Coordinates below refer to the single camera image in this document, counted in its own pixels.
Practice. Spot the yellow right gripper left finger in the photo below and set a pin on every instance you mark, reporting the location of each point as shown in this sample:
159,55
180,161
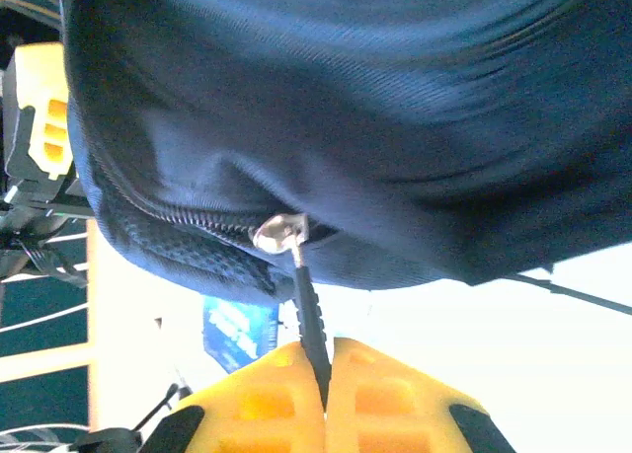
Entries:
257,408

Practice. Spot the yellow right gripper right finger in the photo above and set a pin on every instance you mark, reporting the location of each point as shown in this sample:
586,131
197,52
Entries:
395,413

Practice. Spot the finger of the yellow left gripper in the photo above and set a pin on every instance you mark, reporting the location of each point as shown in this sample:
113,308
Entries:
49,78

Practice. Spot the navy blue backpack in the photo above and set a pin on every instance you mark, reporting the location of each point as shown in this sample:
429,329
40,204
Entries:
345,102

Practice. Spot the blue printed tag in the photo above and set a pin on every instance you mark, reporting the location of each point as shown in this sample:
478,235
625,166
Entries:
237,334

